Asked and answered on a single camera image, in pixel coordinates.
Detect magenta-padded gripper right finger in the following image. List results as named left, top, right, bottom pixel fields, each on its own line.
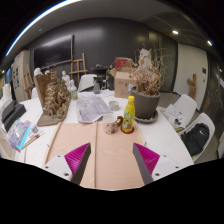
left=132, top=142, right=183, bottom=186

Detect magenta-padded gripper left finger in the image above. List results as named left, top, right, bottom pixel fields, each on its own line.
left=43, top=142, right=92, bottom=186

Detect yellow drink bottle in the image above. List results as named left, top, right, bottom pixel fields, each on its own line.
left=121, top=95, right=136, bottom=133

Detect flat round red coaster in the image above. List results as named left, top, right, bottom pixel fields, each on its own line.
left=120, top=125, right=135, bottom=135

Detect beige table mat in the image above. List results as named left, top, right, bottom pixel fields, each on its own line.
left=43, top=120, right=148, bottom=191

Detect grey plant saucer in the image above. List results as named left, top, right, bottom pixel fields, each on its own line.
left=134, top=110, right=159, bottom=124

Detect cream spotted mug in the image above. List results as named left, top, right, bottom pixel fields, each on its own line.
left=102, top=113, right=124, bottom=135

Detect loose white papers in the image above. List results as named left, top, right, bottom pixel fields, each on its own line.
left=164, top=103, right=186, bottom=129

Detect black backpack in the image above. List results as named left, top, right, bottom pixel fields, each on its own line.
left=180, top=122, right=210, bottom=157

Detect printed newspaper sheet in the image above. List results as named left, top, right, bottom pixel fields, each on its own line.
left=75, top=94, right=114, bottom=124

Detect dried plant in grey pot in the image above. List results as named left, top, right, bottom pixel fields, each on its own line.
left=128, top=48, right=168, bottom=120

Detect golden relief sculpture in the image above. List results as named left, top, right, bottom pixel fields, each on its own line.
left=33, top=71, right=73, bottom=128

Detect colourful book stack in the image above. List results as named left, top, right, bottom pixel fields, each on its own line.
left=6, top=119, right=33, bottom=153

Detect small glass cup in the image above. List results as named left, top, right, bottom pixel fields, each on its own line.
left=108, top=100, right=120, bottom=112

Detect white bottle with green label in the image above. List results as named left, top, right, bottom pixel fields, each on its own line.
left=69, top=79, right=79, bottom=101

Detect grey spray bottle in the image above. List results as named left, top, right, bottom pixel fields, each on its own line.
left=93, top=77, right=102, bottom=95

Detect black box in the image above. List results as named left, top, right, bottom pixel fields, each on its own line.
left=1, top=100, right=27, bottom=133

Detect brown cardboard box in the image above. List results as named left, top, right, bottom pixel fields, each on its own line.
left=109, top=68, right=138, bottom=99

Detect wooden easel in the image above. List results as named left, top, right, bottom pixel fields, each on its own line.
left=69, top=52, right=88, bottom=83

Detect red box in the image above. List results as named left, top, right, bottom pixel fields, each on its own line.
left=114, top=57, right=134, bottom=71

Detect white cabinet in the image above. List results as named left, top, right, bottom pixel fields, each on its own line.
left=11, top=49, right=32, bottom=103

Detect ceiling spotlights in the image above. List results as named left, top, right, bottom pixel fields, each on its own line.
left=171, top=29, right=223, bottom=73

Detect long ceiling light strip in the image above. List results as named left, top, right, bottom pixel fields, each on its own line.
left=4, top=0, right=83, bottom=58

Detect wooden wall figure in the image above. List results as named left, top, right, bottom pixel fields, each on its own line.
left=186, top=73, right=198, bottom=100

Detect black wall television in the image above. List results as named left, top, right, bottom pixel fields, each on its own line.
left=33, top=34, right=75, bottom=70

